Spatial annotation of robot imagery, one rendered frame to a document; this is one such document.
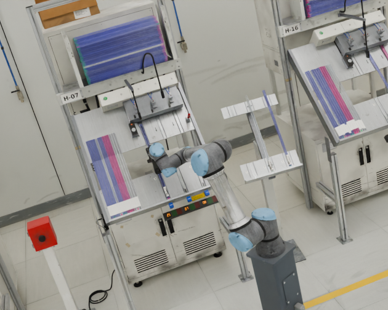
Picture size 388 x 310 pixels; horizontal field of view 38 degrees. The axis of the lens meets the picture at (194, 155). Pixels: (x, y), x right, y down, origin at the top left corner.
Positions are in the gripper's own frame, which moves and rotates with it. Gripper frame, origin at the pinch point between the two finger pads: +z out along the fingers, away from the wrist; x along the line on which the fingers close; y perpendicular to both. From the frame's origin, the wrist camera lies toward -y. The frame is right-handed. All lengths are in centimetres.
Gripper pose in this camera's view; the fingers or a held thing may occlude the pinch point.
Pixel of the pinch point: (154, 161)
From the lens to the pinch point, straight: 329.9
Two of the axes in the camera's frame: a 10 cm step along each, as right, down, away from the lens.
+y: -3.3, -9.4, 0.9
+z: -1.3, 1.4, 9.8
